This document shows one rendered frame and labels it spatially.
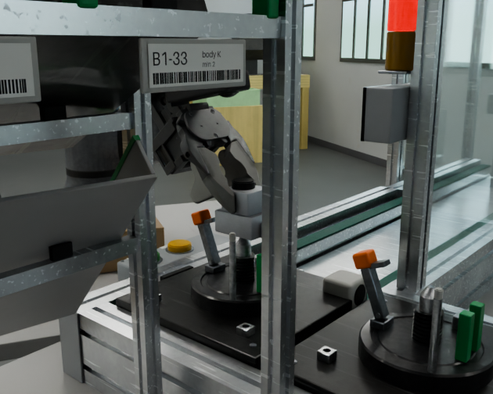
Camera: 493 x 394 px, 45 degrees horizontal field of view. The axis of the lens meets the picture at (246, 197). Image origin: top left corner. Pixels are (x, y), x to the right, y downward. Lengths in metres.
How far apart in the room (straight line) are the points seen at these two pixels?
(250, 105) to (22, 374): 5.87
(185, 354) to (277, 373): 0.20
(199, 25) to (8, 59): 0.13
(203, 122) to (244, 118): 5.81
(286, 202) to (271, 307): 0.09
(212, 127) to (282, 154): 0.35
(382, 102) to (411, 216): 0.17
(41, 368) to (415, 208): 0.56
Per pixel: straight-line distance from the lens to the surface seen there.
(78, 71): 0.45
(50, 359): 0.91
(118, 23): 0.33
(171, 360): 0.67
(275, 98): 0.44
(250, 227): 0.73
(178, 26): 0.36
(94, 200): 0.49
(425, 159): 0.81
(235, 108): 6.53
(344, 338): 0.69
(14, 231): 0.49
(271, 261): 0.47
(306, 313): 0.75
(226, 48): 0.38
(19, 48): 0.29
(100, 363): 0.79
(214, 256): 0.81
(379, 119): 0.78
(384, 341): 0.65
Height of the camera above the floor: 1.29
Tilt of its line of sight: 14 degrees down
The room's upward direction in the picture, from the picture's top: straight up
